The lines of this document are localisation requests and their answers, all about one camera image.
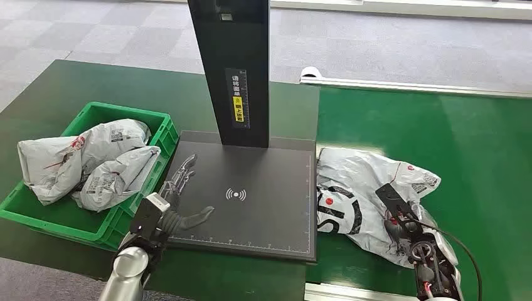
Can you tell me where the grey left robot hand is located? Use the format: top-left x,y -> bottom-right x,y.
159,154 -> 216,232

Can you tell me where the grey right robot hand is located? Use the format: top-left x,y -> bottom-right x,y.
383,209 -> 417,258

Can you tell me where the white mailer bag black print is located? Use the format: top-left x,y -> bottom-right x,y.
316,147 -> 442,269

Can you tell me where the green conveyor belt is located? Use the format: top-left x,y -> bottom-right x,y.
305,86 -> 532,301

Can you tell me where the white conveyor end cap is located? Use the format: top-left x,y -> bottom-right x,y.
299,66 -> 323,80

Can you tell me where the small grey mailer bag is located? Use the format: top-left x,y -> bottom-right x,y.
71,145 -> 162,213

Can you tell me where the green plastic crate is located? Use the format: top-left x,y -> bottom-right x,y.
0,102 -> 180,253

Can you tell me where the black yellow column label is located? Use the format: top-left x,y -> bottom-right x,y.
225,68 -> 250,129

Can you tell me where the large grey mailer bag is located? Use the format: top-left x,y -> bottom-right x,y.
17,119 -> 152,207

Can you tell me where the black scanner column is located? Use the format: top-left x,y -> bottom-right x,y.
187,0 -> 272,149

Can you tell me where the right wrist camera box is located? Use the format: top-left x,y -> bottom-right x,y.
375,183 -> 420,228

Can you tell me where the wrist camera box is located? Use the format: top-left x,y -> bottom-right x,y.
129,193 -> 171,243
375,183 -> 420,228

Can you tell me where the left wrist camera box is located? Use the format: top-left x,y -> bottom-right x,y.
129,193 -> 171,243

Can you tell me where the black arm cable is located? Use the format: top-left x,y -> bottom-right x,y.
413,219 -> 483,301

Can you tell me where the short aluminium conveyor rail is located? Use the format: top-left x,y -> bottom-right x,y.
304,282 -> 418,301

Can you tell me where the black scanner base plate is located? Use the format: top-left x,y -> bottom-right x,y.
159,130 -> 318,264

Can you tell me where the long aluminium conveyor rail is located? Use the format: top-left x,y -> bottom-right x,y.
299,75 -> 532,100

